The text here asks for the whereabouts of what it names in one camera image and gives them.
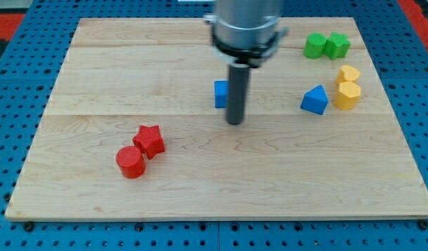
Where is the blue cube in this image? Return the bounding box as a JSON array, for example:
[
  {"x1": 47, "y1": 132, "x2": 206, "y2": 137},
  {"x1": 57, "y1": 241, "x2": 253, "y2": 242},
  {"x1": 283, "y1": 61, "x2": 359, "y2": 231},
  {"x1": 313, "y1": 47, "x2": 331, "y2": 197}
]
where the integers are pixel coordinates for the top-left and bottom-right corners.
[{"x1": 214, "y1": 80, "x2": 228, "y2": 108}]

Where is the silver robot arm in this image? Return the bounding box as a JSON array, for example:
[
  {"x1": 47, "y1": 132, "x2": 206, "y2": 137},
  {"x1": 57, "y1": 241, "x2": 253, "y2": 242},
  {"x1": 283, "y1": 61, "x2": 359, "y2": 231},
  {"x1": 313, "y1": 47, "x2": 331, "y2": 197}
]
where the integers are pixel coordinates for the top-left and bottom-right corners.
[{"x1": 204, "y1": 0, "x2": 288, "y2": 68}]

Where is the blue triangle block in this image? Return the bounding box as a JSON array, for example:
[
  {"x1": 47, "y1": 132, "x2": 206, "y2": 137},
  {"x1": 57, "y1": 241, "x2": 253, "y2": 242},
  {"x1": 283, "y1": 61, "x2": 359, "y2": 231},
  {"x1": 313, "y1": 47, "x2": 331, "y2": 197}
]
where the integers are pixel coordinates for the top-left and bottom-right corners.
[{"x1": 300, "y1": 85, "x2": 329, "y2": 115}]

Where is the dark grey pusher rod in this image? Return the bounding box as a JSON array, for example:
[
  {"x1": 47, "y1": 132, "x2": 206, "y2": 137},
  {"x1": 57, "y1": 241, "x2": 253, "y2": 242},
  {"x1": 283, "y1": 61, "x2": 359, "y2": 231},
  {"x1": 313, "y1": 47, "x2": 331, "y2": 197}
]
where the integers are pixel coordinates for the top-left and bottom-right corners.
[{"x1": 226, "y1": 65, "x2": 250, "y2": 126}]

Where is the red star block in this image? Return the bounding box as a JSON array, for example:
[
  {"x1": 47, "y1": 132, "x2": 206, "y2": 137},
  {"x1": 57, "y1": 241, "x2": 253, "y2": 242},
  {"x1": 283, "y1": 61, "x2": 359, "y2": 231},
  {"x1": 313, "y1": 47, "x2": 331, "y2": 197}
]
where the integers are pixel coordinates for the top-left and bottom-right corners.
[{"x1": 132, "y1": 125, "x2": 165, "y2": 160}]

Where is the light wooden board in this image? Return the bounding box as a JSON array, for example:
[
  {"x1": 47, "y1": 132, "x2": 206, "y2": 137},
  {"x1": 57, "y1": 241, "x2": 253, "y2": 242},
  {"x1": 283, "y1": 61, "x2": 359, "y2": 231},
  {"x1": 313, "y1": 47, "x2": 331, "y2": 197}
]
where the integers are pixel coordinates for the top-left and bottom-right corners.
[{"x1": 6, "y1": 17, "x2": 428, "y2": 222}]

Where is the red cylinder block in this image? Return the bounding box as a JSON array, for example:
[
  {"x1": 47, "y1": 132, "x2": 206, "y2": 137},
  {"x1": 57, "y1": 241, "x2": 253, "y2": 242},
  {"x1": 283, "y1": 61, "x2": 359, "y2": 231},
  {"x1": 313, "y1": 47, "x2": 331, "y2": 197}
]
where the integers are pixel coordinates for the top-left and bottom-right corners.
[{"x1": 116, "y1": 146, "x2": 146, "y2": 178}]

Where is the green cylinder block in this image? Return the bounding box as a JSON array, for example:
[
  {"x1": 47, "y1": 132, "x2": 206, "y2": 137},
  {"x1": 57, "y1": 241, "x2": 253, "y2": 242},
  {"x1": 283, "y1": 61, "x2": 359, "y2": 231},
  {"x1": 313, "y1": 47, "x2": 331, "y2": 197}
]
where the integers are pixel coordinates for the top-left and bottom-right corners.
[{"x1": 303, "y1": 33, "x2": 327, "y2": 59}]

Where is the yellow hexagon block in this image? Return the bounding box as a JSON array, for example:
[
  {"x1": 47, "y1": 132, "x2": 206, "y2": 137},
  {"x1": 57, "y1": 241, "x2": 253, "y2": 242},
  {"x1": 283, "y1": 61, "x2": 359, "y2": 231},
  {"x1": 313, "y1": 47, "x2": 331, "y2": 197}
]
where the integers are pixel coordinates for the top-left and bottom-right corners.
[{"x1": 333, "y1": 82, "x2": 361, "y2": 110}]

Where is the yellow heart block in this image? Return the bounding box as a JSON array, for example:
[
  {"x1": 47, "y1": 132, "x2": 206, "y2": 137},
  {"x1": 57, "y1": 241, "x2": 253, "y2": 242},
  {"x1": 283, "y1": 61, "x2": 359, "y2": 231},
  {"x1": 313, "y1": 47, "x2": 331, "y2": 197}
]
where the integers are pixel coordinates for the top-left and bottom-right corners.
[{"x1": 335, "y1": 65, "x2": 361, "y2": 84}]

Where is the green star block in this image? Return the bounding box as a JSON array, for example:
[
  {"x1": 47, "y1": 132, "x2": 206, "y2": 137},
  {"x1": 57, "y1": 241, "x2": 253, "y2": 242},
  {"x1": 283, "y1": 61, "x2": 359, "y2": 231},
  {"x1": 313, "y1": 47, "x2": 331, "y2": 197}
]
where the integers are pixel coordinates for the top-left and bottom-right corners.
[{"x1": 323, "y1": 32, "x2": 351, "y2": 60}]

